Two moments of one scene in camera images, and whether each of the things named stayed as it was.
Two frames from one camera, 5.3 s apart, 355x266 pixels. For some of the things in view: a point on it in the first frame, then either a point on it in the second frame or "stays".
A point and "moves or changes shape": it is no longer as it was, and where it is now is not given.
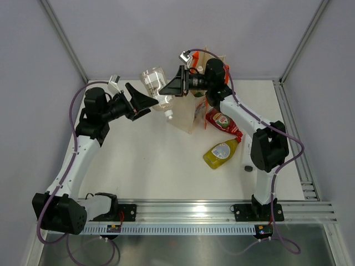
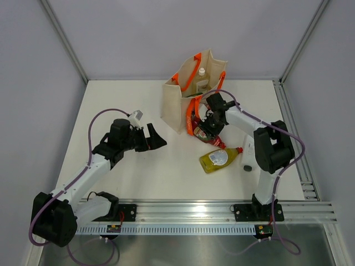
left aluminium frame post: x=65 y=40 stays
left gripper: x=139 y=101 -> x=153 y=142
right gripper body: x=193 y=82 -> x=211 y=126
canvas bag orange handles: x=190 y=113 moves or changes shape
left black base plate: x=125 y=213 stays
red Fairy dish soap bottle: x=223 y=122 moves or changes shape
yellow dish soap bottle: x=219 y=153 moves or changes shape
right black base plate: x=255 y=212 stays
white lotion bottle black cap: x=246 y=145 stays
